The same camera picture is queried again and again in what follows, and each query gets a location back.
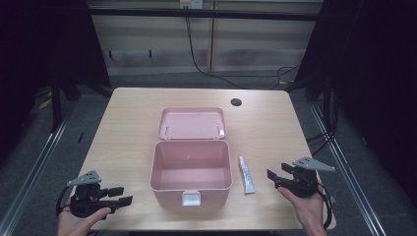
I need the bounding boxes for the white ointment tube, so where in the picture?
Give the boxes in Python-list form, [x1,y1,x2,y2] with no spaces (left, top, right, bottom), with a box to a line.
[237,155,257,196]

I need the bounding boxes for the black floor cables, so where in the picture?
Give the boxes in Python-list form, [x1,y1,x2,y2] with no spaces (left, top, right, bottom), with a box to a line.
[306,88,340,157]

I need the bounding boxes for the black horizontal frame bar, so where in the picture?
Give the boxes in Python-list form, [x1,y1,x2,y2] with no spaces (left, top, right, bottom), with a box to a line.
[88,7,325,23]

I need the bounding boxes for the pink plastic storage box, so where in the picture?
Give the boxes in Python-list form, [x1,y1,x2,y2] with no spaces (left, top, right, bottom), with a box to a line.
[149,106,234,208]

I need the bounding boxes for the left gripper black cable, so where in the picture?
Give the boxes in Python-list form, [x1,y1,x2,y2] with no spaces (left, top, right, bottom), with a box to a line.
[55,186,72,218]

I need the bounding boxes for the black metal stand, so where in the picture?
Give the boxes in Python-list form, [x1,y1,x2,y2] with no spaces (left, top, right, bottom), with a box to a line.
[49,77,64,134]

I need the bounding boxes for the person's right hand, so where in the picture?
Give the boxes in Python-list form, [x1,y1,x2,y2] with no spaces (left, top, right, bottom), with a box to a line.
[276,186,328,236]

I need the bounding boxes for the black curtain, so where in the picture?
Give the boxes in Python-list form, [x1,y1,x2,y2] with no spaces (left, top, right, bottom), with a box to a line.
[0,0,112,158]
[294,0,417,205]

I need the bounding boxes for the yellow floor tape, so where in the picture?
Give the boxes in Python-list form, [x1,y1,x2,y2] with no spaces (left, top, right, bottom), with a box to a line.
[37,91,53,111]

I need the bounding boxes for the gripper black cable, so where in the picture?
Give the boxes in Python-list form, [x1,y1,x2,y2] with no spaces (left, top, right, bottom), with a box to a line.
[315,182,334,231]
[55,186,72,218]

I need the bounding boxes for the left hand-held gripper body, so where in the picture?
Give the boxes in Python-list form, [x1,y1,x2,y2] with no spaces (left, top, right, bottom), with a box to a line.
[66,169,113,219]

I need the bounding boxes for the white wall power outlet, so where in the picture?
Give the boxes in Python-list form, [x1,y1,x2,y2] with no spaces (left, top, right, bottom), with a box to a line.
[178,0,205,10]

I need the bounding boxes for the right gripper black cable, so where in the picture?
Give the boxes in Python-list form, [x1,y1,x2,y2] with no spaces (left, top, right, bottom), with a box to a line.
[315,182,334,231]

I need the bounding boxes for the black hanging wall cable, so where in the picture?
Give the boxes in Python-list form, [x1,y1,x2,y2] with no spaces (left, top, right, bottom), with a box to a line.
[184,15,301,90]

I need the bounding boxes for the person's left hand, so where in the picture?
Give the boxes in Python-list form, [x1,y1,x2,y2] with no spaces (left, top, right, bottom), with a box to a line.
[57,206,113,236]

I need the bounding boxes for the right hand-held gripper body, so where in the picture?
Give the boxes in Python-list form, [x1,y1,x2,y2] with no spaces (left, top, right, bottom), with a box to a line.
[276,155,336,199]

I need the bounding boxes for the aluminium floor rail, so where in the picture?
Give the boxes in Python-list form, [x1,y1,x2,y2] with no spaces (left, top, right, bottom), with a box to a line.
[0,107,74,236]
[309,103,388,236]

